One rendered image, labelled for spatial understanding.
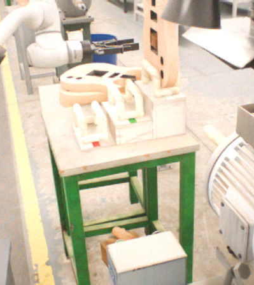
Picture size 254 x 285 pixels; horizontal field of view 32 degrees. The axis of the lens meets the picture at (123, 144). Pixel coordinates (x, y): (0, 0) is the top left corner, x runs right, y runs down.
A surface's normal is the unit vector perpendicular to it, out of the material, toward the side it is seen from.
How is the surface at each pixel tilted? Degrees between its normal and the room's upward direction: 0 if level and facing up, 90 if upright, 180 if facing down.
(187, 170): 90
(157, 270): 90
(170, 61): 85
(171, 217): 0
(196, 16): 71
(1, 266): 0
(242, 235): 90
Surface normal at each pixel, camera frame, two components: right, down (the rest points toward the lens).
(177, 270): 0.28, 0.43
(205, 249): -0.05, -0.89
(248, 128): -0.96, 0.18
